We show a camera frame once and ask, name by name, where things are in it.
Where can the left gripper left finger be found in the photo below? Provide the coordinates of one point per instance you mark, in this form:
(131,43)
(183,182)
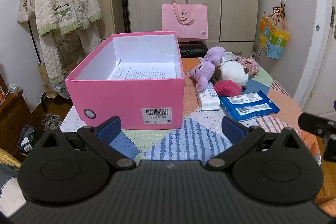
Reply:
(99,139)

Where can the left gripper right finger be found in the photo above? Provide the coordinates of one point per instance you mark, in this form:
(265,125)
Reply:
(244,140)

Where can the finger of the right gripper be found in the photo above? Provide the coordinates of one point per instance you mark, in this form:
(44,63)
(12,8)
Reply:
(316,125)

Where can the blue wet wipes pack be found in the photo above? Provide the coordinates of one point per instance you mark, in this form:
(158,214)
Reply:
(248,106)

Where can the white tissue pack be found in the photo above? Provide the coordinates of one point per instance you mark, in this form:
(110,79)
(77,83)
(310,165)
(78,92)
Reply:
(208,99)

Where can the red fluffy pompom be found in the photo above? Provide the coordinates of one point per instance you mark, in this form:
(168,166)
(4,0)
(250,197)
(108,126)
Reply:
(227,88)

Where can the white round plush toy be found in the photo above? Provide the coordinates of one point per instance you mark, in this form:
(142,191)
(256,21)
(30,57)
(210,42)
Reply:
(231,70)

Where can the pink cardboard storage box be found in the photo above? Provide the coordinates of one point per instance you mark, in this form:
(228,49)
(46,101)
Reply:
(137,76)

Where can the purple plush toy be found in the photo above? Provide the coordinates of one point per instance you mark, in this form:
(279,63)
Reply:
(205,69)

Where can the pink floral fabric scrunchie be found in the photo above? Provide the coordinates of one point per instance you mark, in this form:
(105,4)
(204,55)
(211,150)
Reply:
(250,64)

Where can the white door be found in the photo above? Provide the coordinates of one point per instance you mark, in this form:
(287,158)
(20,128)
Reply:
(315,93)

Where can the patchwork tablecloth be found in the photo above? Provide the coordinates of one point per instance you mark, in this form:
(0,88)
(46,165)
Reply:
(206,133)

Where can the brown paper bag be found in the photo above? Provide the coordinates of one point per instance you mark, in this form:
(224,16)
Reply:
(50,89)

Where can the wooden side cabinet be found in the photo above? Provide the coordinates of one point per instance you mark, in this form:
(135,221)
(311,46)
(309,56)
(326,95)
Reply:
(15,114)

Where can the colourful paper gift bag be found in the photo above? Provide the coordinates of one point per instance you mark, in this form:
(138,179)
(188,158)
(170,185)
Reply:
(273,33)

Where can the black suitcase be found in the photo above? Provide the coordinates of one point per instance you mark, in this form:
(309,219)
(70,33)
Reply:
(193,49)

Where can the pink tote bag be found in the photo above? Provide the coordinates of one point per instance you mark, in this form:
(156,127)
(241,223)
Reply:
(188,21)

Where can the cream knitted cardigan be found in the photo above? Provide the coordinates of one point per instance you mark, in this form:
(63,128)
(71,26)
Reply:
(66,20)

